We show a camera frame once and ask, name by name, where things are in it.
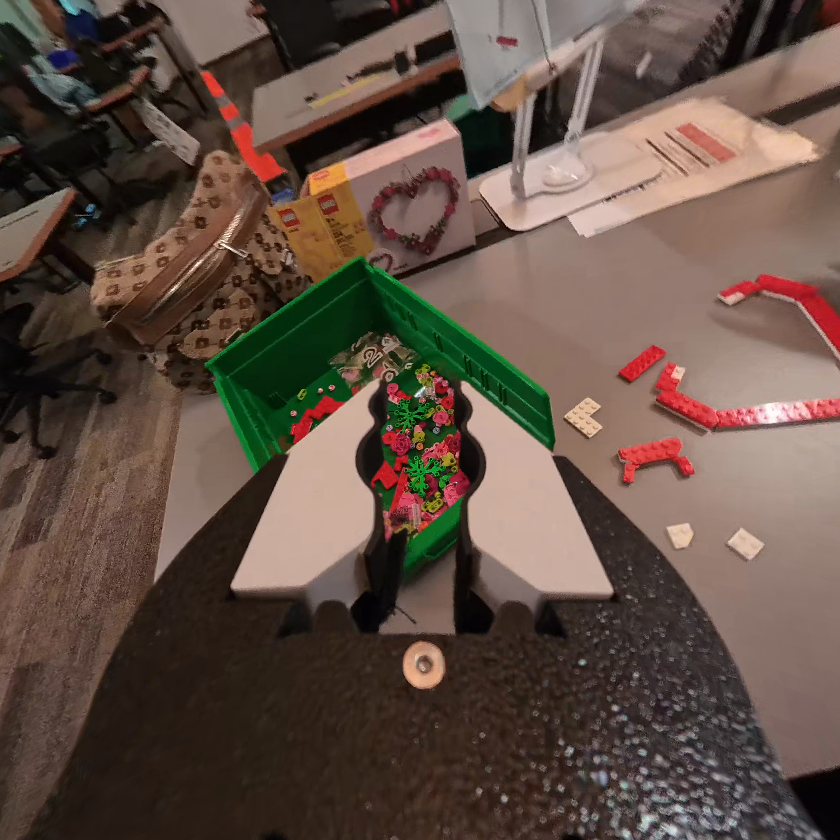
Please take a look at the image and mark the small wood-edged side table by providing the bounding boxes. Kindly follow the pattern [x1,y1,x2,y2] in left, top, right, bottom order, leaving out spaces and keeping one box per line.
[0,189,96,284]

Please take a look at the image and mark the white paper sheets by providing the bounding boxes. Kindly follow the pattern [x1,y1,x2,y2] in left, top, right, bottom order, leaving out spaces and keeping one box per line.
[567,98,823,238]

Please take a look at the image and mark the green plastic bin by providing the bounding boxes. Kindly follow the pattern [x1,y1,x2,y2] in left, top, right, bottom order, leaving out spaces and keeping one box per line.
[205,256,555,585]

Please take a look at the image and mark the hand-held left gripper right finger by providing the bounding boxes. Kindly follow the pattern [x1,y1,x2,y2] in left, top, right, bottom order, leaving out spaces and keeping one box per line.
[454,379,616,621]

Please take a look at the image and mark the clear plastic bag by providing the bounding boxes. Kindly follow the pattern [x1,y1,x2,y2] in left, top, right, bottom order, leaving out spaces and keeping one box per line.
[328,333,421,388]

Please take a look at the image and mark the white paper sign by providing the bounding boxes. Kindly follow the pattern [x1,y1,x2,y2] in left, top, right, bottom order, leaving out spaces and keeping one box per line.
[139,98,202,166]

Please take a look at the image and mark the red rectangular lego plate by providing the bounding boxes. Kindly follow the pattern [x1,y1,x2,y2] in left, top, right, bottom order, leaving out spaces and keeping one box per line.
[618,344,668,383]

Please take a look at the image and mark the orange safety cone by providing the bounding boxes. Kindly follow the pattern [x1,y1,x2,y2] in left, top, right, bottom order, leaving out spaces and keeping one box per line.
[200,69,287,185]

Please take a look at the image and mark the lego instruction booklet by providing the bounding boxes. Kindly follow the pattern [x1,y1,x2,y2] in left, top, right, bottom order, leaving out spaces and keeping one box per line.
[446,0,651,110]

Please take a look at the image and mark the grey wood-edged table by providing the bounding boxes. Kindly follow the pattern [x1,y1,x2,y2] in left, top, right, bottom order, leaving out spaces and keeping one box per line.
[251,5,462,157]

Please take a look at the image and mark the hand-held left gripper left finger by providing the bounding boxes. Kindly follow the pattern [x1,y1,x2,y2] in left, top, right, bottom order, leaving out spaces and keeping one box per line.
[230,379,403,613]

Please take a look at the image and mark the black office chair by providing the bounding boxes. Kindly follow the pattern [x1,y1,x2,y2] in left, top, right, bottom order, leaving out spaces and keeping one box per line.
[0,302,119,460]

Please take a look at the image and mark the red lego arc assembly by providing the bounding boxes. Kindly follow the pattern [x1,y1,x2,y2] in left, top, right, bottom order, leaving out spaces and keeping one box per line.
[655,390,840,432]
[717,273,840,363]

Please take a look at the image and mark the white lego box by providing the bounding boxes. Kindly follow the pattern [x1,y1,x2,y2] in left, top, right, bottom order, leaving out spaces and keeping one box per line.
[268,118,477,284]

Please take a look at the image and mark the beige corner lego plate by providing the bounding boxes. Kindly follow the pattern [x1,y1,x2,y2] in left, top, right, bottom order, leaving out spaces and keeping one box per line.
[563,396,604,439]

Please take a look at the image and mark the red lego bracket assembly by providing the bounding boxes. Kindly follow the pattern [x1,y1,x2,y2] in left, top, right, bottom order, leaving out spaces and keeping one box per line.
[616,437,696,485]

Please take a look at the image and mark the pile of small lego pieces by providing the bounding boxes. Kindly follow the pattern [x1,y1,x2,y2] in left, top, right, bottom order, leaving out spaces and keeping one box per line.
[289,361,473,546]

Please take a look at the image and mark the brown patterned bag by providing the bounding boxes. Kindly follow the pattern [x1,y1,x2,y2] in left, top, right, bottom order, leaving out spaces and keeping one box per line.
[91,150,312,395]

